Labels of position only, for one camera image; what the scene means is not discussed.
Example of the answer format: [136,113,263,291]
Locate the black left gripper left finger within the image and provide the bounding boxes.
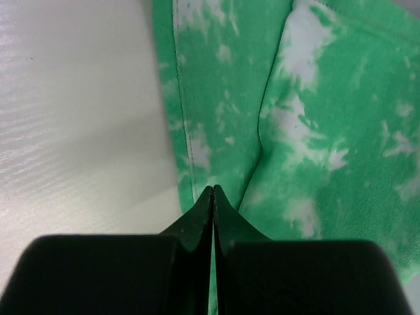
[1,187,213,314]

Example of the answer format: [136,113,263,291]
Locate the green tie-dye trousers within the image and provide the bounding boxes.
[149,0,420,315]

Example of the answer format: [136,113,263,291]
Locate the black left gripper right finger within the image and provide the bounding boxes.
[213,185,412,314]

